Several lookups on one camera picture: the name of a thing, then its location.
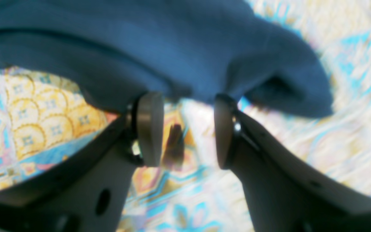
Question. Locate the patterned colourful tablecloth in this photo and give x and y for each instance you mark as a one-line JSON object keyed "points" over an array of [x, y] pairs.
{"points": [[44, 119]]}

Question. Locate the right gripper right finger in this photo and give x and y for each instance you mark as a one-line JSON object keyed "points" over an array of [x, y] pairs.
{"points": [[283, 193]]}

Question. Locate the dark navy t-shirt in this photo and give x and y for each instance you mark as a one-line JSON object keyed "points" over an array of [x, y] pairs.
{"points": [[116, 50]]}

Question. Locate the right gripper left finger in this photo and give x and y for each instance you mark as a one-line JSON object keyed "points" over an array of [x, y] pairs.
{"points": [[87, 192]]}

